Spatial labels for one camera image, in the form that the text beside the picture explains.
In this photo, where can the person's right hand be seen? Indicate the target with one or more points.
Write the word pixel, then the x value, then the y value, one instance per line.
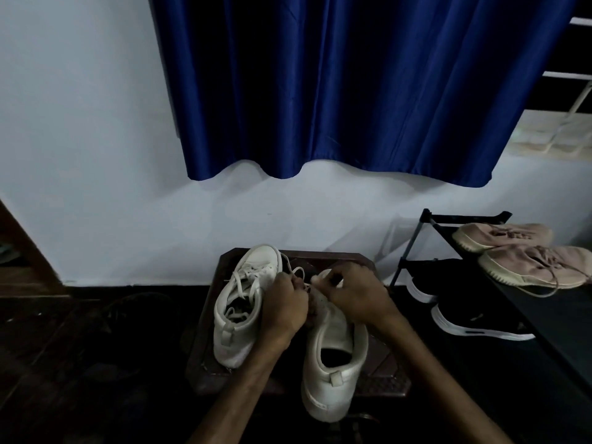
pixel 360 295

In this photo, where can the person's left hand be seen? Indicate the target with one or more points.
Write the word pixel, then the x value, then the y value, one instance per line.
pixel 282 314

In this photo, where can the person's right forearm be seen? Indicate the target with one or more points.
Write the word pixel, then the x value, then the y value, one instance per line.
pixel 444 388

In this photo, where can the person's left forearm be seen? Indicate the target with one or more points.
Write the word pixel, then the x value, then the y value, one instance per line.
pixel 236 397

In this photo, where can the black sneaker white sole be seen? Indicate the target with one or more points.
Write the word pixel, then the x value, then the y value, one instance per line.
pixel 476 330
pixel 421 295

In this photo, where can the dark brown plastic stool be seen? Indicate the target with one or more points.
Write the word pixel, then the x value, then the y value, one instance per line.
pixel 384 365

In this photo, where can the pink sneaker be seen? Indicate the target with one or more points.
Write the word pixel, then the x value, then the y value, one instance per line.
pixel 518 268
pixel 481 238

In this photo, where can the black shoe rack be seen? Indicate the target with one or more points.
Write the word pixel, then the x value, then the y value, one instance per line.
pixel 555 328

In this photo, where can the blue curtain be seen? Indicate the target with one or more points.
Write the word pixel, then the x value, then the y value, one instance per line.
pixel 347 78

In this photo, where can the white window grille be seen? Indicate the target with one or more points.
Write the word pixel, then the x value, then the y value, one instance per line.
pixel 555 134

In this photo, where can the grey slipper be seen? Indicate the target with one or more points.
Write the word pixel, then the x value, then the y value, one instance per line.
pixel 7 254

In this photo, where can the brown wooden door frame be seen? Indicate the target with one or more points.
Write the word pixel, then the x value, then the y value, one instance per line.
pixel 32 268

